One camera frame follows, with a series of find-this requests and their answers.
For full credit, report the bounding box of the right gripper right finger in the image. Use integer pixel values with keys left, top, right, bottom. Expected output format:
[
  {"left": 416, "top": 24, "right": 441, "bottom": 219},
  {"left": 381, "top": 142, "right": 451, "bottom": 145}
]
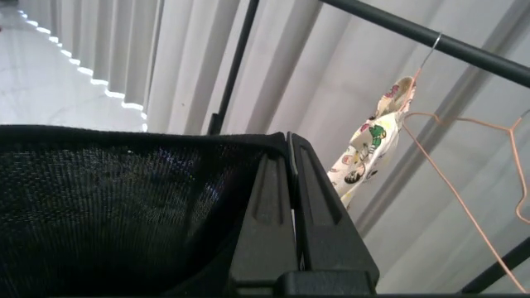
[{"left": 287, "top": 131, "right": 381, "bottom": 296}]

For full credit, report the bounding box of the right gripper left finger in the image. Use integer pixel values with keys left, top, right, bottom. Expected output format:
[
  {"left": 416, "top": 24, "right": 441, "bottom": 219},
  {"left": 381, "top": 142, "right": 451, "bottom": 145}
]
[{"left": 229, "top": 153, "right": 301, "bottom": 296}]

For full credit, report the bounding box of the cream printed garment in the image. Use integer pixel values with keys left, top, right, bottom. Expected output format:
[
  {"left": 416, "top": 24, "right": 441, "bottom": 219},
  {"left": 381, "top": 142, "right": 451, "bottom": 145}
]
[{"left": 326, "top": 76, "right": 417, "bottom": 210}]

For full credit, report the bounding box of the black garment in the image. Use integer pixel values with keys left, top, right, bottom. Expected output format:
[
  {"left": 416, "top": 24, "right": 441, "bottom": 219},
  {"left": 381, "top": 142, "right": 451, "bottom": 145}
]
[{"left": 0, "top": 123, "right": 291, "bottom": 297}]

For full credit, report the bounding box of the pink clothes hanger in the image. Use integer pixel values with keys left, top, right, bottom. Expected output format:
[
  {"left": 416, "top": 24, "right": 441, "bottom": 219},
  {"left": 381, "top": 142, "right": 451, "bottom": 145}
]
[
  {"left": 397, "top": 31, "right": 443, "bottom": 115},
  {"left": 401, "top": 108, "right": 530, "bottom": 294}
]

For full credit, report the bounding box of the black clothes rack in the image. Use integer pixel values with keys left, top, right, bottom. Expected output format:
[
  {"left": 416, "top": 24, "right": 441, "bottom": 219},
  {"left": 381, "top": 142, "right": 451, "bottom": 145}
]
[{"left": 206, "top": 0, "right": 530, "bottom": 295}]

